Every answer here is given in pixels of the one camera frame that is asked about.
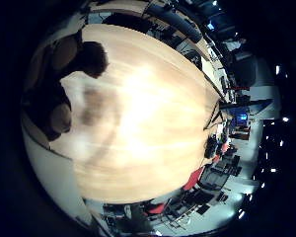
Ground black mesh office chair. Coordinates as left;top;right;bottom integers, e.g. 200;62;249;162
198;165;232;192

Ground red office chair black base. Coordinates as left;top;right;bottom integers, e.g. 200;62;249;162
144;202;167;215

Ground black tripod stand legs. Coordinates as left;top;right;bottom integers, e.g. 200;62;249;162
202;102;226;131

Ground brown plush toy animal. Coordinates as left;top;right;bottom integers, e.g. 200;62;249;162
21;30;110;142

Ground large red office chair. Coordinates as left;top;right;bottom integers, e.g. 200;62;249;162
182;166;205;192

